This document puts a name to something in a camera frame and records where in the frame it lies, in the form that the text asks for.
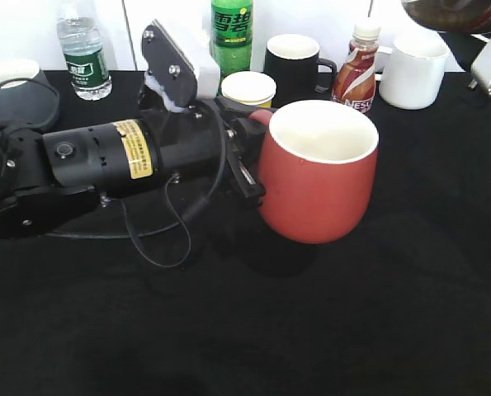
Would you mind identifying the cola bottle red label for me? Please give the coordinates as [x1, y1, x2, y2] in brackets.
[400, 0, 491, 34]

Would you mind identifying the green Sprite bottle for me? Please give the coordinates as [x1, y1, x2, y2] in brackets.
[210, 0, 253, 78]

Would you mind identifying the black ceramic mug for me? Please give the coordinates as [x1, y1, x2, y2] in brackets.
[263, 34, 338, 108]

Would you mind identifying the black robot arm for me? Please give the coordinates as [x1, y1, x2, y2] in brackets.
[0, 88, 267, 239]

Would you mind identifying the red ceramic mug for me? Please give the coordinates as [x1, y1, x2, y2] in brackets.
[249, 100, 380, 244]

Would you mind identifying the water bottle green label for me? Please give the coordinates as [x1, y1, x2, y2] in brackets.
[56, 1, 112, 101]

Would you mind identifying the black cable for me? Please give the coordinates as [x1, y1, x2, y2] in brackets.
[42, 98, 229, 269]

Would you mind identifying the yellow paper cup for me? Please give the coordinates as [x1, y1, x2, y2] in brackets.
[221, 71, 276, 108]

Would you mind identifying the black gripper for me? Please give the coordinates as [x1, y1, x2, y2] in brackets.
[139, 88, 275, 208]

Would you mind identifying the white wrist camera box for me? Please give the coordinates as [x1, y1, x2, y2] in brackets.
[141, 18, 220, 113]

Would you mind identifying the Nescafe coffee bottle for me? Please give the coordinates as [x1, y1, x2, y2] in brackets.
[332, 17, 380, 116]

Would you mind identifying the white ceramic mug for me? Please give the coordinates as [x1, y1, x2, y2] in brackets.
[377, 34, 451, 110]

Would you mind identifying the grey ceramic mug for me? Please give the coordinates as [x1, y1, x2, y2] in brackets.
[0, 59, 60, 131]

